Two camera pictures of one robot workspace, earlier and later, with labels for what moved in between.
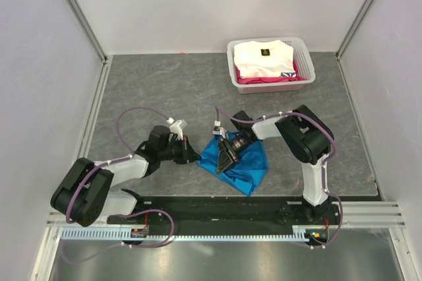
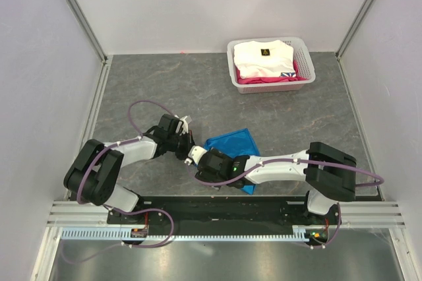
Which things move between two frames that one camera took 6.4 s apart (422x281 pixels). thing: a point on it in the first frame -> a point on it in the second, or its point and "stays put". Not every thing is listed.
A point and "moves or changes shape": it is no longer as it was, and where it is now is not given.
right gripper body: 239,143 -> 206,178
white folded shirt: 272,58 stays put
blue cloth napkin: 246,173 moves or changes shape
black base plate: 219,216 stays put
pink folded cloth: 281,78 stays put
